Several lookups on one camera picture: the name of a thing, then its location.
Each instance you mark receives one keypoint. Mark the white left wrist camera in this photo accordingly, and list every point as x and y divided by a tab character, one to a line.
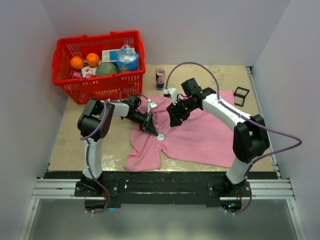
150	105

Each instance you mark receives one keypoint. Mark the orange fruit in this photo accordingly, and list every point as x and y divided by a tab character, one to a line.
93	59
76	63

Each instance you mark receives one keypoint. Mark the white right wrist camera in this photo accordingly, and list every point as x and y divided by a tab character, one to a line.
171	93

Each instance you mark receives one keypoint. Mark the left orange fruit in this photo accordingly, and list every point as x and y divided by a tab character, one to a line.
76	63

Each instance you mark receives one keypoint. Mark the pink t-shirt garment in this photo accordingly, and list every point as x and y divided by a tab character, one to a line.
202	139

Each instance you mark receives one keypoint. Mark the aluminium rail frame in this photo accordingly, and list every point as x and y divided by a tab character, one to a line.
55	213

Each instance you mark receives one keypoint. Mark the black square frame stand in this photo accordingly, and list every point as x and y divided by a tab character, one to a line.
240	93

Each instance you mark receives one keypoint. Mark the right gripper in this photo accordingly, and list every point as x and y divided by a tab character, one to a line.
175	115

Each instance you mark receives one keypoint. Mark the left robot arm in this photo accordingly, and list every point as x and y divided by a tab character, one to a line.
94	124

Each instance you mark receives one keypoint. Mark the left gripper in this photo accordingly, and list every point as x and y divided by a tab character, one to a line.
147	125

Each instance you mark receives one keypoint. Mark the white red small package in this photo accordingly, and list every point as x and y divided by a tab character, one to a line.
88	71

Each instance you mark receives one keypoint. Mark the right orange fruit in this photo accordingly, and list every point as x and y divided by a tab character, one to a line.
93	59

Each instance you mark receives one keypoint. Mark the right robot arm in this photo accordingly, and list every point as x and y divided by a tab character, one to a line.
250	139

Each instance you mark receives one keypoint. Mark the white blue carton box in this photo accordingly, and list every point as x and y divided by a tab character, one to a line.
110	56

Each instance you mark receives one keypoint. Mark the green melon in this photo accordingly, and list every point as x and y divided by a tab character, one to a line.
106	69

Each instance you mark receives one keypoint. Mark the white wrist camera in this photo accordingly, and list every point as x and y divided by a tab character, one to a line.
171	93
150	105

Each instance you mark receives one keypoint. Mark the blue plastic bag pack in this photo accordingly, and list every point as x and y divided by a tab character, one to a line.
128	67

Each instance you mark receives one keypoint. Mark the energy drink can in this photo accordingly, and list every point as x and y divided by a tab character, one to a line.
160	79

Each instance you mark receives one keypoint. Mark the pink snack packet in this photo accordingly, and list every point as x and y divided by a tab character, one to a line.
76	74

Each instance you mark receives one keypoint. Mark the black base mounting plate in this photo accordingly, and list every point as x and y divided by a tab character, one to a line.
115	188

